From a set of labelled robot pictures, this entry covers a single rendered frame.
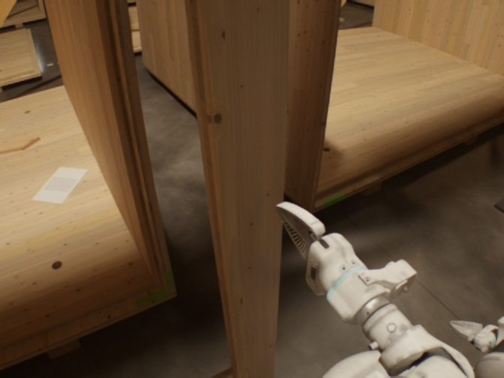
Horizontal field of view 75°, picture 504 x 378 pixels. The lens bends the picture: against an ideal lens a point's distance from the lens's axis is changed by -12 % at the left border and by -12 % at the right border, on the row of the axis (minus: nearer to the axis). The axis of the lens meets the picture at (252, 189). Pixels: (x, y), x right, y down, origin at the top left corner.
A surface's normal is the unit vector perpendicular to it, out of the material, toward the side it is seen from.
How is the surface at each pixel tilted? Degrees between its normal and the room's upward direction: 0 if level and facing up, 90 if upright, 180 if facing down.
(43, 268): 0
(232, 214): 90
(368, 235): 0
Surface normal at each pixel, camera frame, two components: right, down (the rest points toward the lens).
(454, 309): 0.01, -0.78
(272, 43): 0.46, 0.55
